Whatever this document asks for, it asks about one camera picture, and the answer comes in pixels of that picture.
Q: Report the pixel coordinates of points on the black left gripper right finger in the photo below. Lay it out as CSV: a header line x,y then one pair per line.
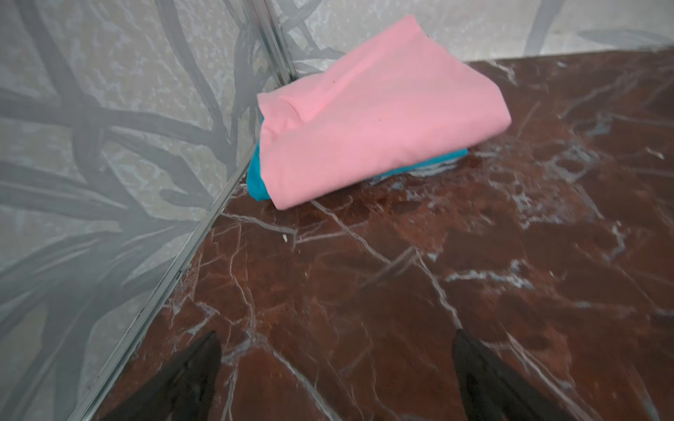
x,y
492,390

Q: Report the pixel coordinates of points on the folded teal t-shirt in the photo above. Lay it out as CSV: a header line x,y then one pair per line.
x,y
257,188

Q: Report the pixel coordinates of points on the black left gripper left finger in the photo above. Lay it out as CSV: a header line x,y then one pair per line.
x,y
184,390

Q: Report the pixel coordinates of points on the pink t-shirt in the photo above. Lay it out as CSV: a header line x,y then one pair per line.
x,y
398,100

